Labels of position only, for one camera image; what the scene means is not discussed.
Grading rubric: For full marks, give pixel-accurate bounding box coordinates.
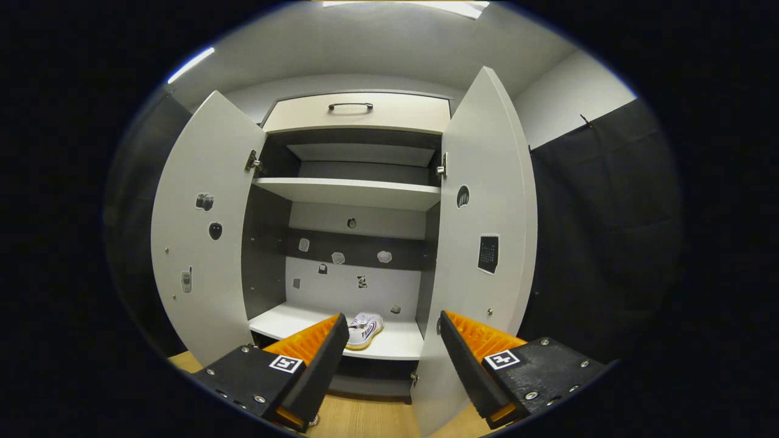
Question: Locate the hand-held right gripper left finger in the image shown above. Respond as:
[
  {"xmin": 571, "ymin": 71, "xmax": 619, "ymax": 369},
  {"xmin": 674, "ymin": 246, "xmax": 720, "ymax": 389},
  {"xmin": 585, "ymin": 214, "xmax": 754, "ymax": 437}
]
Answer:
[{"xmin": 192, "ymin": 313, "xmax": 351, "ymax": 434}]

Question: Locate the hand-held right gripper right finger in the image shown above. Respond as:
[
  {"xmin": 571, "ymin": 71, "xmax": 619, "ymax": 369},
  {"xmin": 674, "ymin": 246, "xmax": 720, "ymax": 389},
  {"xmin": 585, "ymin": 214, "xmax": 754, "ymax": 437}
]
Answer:
[{"xmin": 439, "ymin": 310, "xmax": 609, "ymax": 429}]

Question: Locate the white shoe cabinet door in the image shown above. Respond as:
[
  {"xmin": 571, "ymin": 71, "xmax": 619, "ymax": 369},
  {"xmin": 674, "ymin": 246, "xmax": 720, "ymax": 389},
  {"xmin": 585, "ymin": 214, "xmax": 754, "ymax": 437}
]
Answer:
[
  {"xmin": 150, "ymin": 90, "xmax": 268, "ymax": 367},
  {"xmin": 411, "ymin": 66, "xmax": 539, "ymax": 437}
]

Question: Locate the white shoe cabinet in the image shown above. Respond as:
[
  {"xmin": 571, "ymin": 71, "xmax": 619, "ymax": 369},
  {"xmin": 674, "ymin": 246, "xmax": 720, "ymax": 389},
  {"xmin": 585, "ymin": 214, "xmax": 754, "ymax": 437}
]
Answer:
[{"xmin": 242, "ymin": 91, "xmax": 454, "ymax": 402}]

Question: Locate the white cabinet shelf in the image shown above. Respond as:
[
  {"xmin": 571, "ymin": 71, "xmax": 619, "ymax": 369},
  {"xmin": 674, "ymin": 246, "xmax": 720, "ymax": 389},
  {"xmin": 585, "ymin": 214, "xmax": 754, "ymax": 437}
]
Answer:
[{"xmin": 253, "ymin": 177, "xmax": 442, "ymax": 212}]

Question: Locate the cream cabinet drawer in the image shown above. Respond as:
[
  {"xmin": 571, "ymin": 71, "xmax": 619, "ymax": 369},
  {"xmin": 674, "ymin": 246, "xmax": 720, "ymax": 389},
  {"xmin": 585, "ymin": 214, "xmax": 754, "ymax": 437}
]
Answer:
[{"xmin": 262, "ymin": 92, "xmax": 452, "ymax": 136}]

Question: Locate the black backdrop cloth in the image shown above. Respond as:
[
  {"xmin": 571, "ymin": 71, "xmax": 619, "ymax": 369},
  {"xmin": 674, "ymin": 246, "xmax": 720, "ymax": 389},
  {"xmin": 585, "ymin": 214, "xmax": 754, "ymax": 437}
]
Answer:
[{"xmin": 517, "ymin": 97, "xmax": 685, "ymax": 366}]

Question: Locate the rectangular ceiling light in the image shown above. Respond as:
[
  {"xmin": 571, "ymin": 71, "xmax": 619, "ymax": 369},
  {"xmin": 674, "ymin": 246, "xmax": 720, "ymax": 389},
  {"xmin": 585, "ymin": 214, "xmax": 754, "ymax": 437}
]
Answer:
[{"xmin": 323, "ymin": 0, "xmax": 491, "ymax": 19}]

